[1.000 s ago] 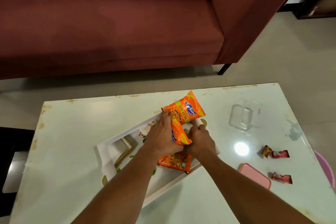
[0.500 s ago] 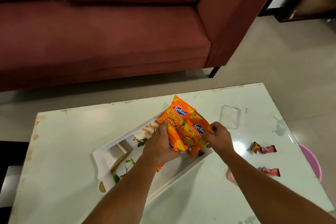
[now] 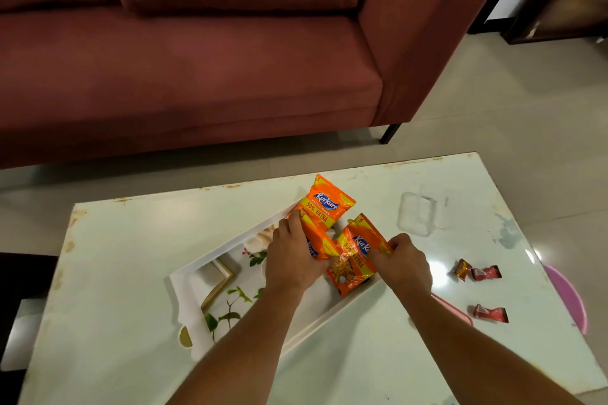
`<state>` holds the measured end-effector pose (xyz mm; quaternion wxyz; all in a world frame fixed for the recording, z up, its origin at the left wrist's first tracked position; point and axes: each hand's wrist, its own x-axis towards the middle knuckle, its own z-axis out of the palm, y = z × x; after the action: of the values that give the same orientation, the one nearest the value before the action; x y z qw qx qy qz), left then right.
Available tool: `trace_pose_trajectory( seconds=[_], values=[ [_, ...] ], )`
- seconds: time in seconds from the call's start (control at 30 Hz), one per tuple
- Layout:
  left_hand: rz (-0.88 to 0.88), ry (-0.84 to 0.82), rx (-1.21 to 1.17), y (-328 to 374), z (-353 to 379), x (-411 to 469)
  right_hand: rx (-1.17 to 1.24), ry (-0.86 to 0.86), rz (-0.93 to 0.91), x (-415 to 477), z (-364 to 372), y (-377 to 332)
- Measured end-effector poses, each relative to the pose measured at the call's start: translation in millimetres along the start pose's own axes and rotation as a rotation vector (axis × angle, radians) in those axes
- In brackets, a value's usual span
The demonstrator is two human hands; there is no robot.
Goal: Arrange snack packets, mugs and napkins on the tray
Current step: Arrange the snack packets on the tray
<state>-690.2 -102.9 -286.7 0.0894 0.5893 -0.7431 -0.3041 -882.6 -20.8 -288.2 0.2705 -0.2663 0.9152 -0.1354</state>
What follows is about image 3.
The red candy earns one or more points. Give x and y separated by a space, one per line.
487 273
491 313

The person's left hand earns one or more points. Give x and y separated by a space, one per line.
294 262

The pink container lid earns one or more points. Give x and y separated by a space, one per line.
456 310

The orange snack packet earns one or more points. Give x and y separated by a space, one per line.
320 243
354 253
328 200

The black woven stool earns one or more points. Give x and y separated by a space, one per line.
24 276

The person's left forearm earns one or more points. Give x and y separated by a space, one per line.
237 352

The person's right forearm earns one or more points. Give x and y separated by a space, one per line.
475 357

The white printed tray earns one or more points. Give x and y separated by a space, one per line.
228 295

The person's right hand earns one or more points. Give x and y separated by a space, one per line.
406 267

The red fabric sofa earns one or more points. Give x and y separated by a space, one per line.
190 77

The clear plastic container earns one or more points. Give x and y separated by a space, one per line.
417 215

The pink plastic bin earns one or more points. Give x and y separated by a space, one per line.
570 295

